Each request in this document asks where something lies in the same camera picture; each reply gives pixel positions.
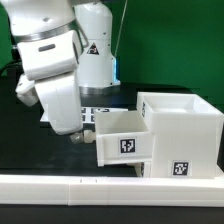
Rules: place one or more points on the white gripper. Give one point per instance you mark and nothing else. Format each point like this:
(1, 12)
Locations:
(52, 64)

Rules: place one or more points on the white drawer box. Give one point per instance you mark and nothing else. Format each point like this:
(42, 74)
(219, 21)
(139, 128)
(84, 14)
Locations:
(138, 167)
(121, 138)

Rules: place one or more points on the white drawer box front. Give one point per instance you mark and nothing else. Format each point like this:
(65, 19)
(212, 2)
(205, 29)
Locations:
(138, 167)

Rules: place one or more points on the black stand pole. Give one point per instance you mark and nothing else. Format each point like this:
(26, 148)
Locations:
(15, 53)

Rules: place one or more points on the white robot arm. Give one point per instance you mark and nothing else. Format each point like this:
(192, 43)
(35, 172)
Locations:
(34, 20)

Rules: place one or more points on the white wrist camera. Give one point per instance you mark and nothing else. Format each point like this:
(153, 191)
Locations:
(25, 91)

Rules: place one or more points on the white L-shaped fence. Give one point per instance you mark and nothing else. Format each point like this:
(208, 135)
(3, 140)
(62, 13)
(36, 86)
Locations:
(34, 189)

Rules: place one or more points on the white drawer cabinet frame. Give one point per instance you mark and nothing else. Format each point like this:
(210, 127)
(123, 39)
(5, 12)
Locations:
(187, 134)

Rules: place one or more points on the fiducial marker sheet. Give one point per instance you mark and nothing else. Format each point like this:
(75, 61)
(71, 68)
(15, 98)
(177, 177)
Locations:
(88, 113)

